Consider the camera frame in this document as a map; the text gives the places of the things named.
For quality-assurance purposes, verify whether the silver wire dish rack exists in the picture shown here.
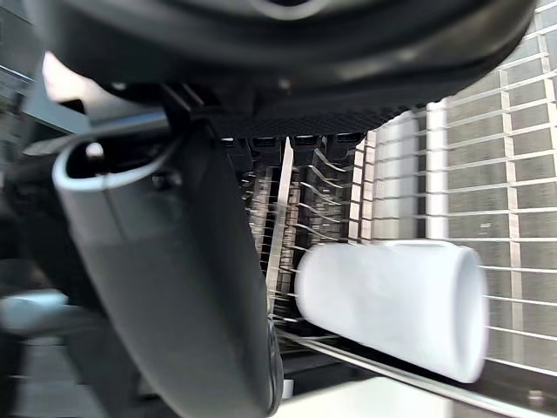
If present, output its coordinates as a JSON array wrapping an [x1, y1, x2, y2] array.
[[238, 0, 557, 395]]

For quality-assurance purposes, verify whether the white cup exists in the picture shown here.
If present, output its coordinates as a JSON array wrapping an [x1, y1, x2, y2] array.
[[293, 240, 490, 385]]

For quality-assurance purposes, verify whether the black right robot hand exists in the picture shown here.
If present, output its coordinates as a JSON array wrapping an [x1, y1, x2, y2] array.
[[25, 0, 539, 418]]

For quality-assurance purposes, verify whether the dishwasher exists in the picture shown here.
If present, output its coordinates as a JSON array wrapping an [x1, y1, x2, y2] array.
[[260, 321, 557, 418]]

